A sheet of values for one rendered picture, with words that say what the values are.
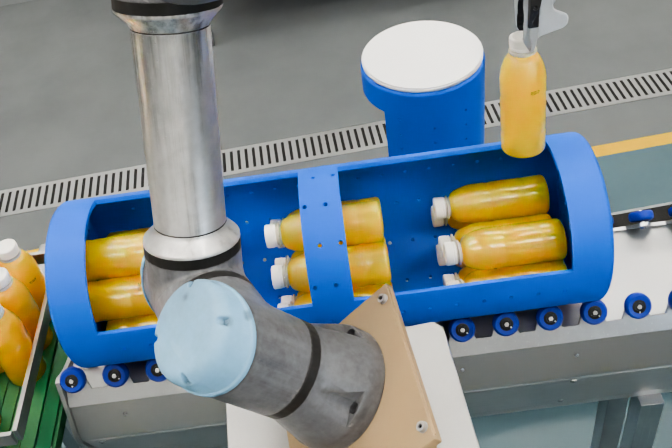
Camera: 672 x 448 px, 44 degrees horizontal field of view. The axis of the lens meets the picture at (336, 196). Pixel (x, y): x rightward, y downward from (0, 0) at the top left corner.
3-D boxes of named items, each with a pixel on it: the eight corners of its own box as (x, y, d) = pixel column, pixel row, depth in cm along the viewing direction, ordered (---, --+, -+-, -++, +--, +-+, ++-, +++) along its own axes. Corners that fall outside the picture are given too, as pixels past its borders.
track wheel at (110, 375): (109, 358, 142) (112, 355, 144) (95, 379, 142) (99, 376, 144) (131, 372, 142) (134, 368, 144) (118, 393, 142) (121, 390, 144)
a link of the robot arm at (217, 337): (268, 439, 90) (164, 406, 83) (228, 372, 101) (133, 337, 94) (328, 349, 89) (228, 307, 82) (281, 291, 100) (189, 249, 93)
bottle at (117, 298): (84, 292, 142) (186, 277, 141) (84, 330, 139) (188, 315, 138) (69, 277, 136) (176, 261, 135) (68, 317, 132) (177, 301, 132)
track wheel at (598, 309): (593, 294, 139) (590, 292, 141) (576, 315, 140) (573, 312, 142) (614, 310, 140) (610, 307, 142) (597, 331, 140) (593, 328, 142)
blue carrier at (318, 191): (603, 334, 139) (626, 218, 119) (91, 401, 142) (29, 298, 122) (558, 213, 160) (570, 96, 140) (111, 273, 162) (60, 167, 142)
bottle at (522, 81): (492, 144, 133) (489, 43, 122) (530, 131, 134) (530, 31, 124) (515, 165, 127) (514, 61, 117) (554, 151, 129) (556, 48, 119)
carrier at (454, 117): (456, 253, 263) (373, 283, 258) (450, 11, 203) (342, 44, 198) (500, 317, 242) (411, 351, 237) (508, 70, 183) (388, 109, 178)
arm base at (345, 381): (389, 430, 91) (323, 406, 86) (298, 468, 100) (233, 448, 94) (381, 310, 101) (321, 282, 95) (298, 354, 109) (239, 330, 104)
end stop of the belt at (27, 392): (23, 439, 137) (16, 430, 135) (18, 440, 137) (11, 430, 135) (63, 261, 166) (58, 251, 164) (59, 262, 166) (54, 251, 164)
